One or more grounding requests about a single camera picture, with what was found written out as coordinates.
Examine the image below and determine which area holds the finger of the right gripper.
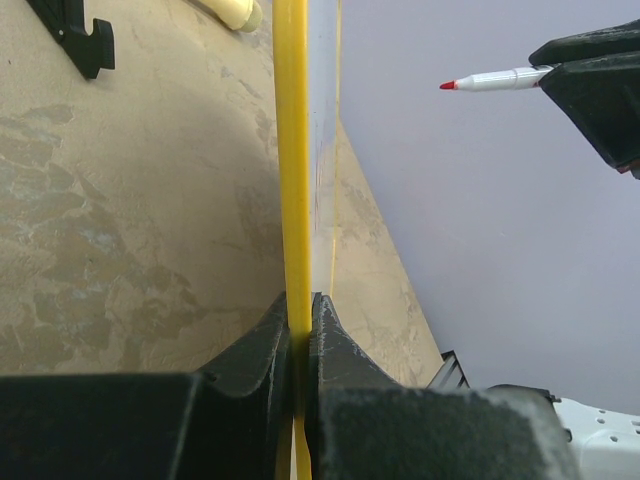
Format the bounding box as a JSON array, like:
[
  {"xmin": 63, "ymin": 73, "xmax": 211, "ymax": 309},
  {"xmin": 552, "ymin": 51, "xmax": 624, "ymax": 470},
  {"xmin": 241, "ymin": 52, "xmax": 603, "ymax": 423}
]
[
  {"xmin": 528, "ymin": 19, "xmax": 640, "ymax": 66},
  {"xmin": 540, "ymin": 52, "xmax": 639, "ymax": 173}
]

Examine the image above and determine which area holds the yellow framed whiteboard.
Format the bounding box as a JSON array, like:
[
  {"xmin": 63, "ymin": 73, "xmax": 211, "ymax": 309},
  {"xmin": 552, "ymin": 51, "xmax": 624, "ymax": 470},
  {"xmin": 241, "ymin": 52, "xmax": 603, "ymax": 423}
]
[{"xmin": 272, "ymin": 1, "xmax": 342, "ymax": 479}]

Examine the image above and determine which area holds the cream toy microphone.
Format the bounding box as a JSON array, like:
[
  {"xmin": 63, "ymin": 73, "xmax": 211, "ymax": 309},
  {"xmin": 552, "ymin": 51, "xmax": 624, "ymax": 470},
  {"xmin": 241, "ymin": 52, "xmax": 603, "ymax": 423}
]
[{"xmin": 191, "ymin": 0, "xmax": 263, "ymax": 33}]

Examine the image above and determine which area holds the wire whiteboard stand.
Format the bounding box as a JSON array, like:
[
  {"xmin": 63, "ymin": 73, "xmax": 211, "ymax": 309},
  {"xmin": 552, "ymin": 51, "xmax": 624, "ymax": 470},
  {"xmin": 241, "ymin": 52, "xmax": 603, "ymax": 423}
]
[{"xmin": 27, "ymin": 0, "xmax": 116, "ymax": 80}]

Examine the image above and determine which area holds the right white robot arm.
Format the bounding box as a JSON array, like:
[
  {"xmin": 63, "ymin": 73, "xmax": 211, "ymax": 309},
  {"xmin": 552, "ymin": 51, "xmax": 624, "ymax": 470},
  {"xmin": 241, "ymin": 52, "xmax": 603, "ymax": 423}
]
[{"xmin": 450, "ymin": 21, "xmax": 639, "ymax": 479}]

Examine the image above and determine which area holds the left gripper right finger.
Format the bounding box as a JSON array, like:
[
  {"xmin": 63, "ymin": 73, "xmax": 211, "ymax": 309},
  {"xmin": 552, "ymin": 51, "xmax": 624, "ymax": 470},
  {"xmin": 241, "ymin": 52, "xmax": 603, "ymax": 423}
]
[{"xmin": 307, "ymin": 294, "xmax": 581, "ymax": 479}]

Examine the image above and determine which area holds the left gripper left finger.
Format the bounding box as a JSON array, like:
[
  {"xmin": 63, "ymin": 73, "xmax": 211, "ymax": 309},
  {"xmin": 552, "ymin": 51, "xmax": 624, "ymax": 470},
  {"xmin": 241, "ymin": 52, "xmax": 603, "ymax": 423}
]
[{"xmin": 1, "ymin": 296, "xmax": 293, "ymax": 479}]

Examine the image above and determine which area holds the red whiteboard marker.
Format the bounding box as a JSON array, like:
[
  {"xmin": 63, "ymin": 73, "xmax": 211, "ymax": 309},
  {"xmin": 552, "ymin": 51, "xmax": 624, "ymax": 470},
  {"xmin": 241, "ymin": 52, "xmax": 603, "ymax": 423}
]
[{"xmin": 439, "ymin": 65, "xmax": 554, "ymax": 92}]

